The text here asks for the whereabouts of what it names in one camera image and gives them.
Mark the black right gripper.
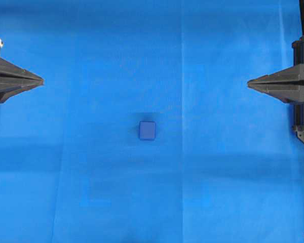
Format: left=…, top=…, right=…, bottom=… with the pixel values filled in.
left=247, top=36, right=304, bottom=144

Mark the blue table cloth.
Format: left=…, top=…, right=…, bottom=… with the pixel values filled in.
left=0, top=1, right=304, bottom=242

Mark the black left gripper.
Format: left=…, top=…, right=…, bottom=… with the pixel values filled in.
left=0, top=39, right=44, bottom=104

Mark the blue cube block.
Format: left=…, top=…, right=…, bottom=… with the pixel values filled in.
left=139, top=121, right=156, bottom=141

